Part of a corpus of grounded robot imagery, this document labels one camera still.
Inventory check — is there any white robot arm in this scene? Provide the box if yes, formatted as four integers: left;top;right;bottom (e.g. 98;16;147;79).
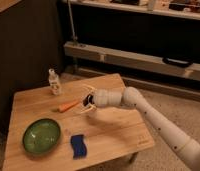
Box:
83;85;200;171

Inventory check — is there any green ceramic bowl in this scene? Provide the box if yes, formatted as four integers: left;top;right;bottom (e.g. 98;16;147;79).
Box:
22;118;61;155

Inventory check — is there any black handle on shelf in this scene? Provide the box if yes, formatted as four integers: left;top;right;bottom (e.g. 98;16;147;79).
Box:
162;57;193;68

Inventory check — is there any blue sponge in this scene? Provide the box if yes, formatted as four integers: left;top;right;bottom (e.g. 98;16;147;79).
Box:
70;134;87;159

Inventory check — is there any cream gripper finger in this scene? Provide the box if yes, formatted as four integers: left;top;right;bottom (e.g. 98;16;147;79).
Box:
82;84;96;94
80;103;96;114

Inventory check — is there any metal shelf rack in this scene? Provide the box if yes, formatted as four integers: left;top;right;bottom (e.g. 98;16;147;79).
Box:
61;0;200;101

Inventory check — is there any wooden table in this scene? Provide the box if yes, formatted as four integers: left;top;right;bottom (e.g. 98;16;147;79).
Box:
3;74;154;171

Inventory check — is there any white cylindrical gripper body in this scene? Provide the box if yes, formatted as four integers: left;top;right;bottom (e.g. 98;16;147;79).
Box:
83;89;122;107

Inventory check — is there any orange carrot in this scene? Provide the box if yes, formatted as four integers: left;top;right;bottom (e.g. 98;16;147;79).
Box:
58;100;79;112

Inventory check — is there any small white bottle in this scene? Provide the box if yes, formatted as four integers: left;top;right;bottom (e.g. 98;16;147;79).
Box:
48;68;61;95

